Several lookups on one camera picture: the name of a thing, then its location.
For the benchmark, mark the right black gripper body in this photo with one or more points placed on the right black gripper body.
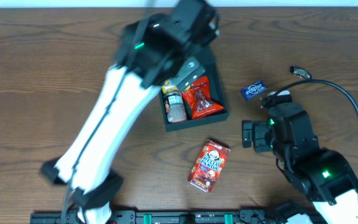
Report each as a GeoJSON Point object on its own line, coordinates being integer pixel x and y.
{"type": "Point", "coordinates": [260, 135]}

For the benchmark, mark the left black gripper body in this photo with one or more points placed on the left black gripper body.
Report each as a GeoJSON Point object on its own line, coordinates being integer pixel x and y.
{"type": "Point", "coordinates": [196, 72]}

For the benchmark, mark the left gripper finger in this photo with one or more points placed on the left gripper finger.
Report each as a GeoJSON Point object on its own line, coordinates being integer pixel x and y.
{"type": "Point", "coordinates": [190, 63]}
{"type": "Point", "coordinates": [187, 77]}

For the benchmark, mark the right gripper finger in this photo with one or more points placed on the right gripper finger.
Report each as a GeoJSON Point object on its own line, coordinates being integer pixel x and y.
{"type": "Point", "coordinates": [247, 126]}
{"type": "Point", "coordinates": [247, 139]}

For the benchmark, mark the red candy bag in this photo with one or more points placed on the red candy bag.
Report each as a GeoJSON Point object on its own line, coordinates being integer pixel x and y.
{"type": "Point", "coordinates": [199, 99]}

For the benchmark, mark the yellow snack cup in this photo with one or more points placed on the yellow snack cup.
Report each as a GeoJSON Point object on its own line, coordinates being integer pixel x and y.
{"type": "Point", "coordinates": [168, 87]}

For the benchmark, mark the blue Eclipse mints box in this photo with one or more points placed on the blue Eclipse mints box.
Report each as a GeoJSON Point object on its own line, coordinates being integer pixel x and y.
{"type": "Point", "coordinates": [253, 90]}

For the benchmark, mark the Hello Panda biscuit box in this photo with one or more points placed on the Hello Panda biscuit box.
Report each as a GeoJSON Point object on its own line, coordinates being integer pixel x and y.
{"type": "Point", "coordinates": [209, 165]}

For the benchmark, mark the small black candy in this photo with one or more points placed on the small black candy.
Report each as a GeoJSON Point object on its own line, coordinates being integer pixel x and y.
{"type": "Point", "coordinates": [300, 72]}

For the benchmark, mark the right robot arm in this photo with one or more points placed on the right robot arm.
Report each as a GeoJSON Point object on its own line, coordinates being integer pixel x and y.
{"type": "Point", "coordinates": [322, 175]}

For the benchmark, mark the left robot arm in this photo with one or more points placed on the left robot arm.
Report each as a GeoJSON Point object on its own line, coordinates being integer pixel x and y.
{"type": "Point", "coordinates": [156, 52]}

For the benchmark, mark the dark green open box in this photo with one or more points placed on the dark green open box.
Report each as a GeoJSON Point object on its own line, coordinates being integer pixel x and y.
{"type": "Point", "coordinates": [207, 59]}

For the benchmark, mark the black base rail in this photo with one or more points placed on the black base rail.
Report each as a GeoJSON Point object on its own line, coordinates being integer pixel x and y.
{"type": "Point", "coordinates": [287, 212]}

